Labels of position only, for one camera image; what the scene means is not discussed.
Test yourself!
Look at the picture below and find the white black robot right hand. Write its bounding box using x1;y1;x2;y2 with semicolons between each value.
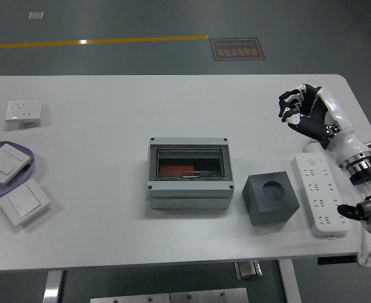
278;83;371;168

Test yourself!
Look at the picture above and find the grey electrical box clear lid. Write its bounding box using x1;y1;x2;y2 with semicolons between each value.
146;136;236;211

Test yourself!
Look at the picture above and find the orange cylinder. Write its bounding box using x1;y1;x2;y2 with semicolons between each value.
159;163;195;177

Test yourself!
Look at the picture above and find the grey cube with round hole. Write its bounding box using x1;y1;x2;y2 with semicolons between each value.
242;171;300;227

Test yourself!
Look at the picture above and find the white power strip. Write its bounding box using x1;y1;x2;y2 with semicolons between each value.
291;152;352;239

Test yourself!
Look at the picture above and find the black table control panel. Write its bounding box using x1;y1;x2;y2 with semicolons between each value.
317;256;358;265

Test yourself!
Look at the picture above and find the white table leg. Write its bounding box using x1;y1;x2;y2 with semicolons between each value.
276;259;302;303

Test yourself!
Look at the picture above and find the grey power strip cord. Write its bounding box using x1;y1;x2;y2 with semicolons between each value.
302;140;371;268

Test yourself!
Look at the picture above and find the grey table bracket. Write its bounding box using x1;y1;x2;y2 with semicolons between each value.
234;260;262;282

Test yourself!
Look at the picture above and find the metal base plate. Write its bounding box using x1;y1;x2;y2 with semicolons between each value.
90;287;250;303

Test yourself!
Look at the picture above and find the white wall socket panel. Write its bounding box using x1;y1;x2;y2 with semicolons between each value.
4;99;44;122

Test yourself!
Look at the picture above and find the white wall switch panel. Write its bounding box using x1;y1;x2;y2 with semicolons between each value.
0;142;32;186
0;179;52;227

